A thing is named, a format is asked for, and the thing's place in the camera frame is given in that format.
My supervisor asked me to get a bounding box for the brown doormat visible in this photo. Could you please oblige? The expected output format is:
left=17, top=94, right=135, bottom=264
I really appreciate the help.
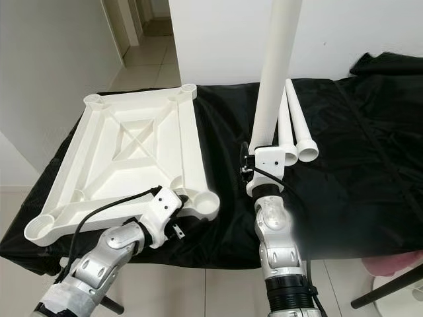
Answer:
left=145, top=18, right=173, bottom=37

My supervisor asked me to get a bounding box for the white plastic table leg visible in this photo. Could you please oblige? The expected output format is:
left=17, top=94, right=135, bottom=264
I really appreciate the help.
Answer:
left=276, top=99, right=299, bottom=167
left=248, top=0, right=303, bottom=149
left=284, top=78, right=319, bottom=163

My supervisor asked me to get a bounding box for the black cloth table cover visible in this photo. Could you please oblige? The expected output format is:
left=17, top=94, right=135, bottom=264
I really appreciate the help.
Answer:
left=0, top=52, right=423, bottom=277

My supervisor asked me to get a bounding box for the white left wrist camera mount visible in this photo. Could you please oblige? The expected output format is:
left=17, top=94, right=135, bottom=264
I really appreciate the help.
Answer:
left=144, top=188, right=187, bottom=250

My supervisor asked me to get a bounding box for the pink round stool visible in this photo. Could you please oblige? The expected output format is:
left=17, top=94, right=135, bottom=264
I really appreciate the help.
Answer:
left=360, top=251, right=423, bottom=278

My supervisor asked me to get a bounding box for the white door frame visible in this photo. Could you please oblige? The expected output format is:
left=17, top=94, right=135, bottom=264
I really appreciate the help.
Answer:
left=101, top=0, right=153, bottom=47

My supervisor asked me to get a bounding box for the white plastic table top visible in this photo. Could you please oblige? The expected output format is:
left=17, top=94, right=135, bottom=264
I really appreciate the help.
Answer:
left=24, top=83, right=220, bottom=248

